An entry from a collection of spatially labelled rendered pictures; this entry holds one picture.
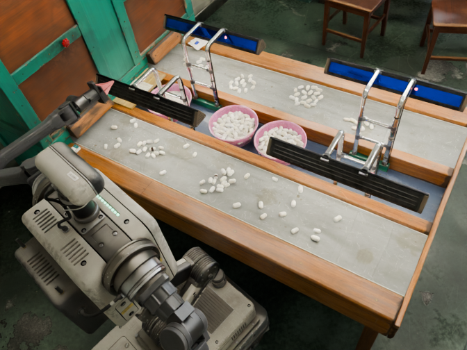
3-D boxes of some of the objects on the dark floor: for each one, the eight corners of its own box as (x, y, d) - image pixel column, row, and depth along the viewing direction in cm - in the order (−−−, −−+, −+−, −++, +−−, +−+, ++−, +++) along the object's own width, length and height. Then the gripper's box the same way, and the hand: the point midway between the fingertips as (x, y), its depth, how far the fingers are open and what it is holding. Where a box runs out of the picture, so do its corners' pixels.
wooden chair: (418, 76, 342) (451, -37, 271) (417, 44, 366) (447, -67, 295) (477, 79, 332) (528, -36, 260) (472, 46, 356) (517, -68, 285)
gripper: (95, 111, 182) (122, 91, 188) (82, 91, 176) (110, 71, 182) (88, 109, 187) (115, 89, 193) (75, 89, 181) (103, 70, 187)
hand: (112, 82), depth 187 cm, fingers closed
